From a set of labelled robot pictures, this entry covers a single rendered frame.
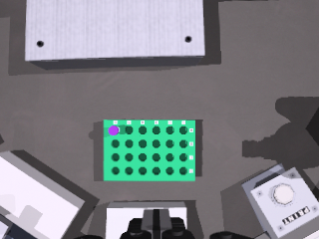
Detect green tube rack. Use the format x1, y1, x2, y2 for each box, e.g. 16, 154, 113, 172
104, 119, 195, 181

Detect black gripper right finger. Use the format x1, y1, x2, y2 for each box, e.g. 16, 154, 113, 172
157, 208, 253, 239

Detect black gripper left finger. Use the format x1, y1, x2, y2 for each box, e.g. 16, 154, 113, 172
75, 209, 157, 239

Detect white tube with purple cap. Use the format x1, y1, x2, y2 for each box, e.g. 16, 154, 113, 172
109, 125, 120, 135

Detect white balance with glass enclosure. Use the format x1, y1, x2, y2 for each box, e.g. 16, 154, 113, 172
241, 163, 319, 239

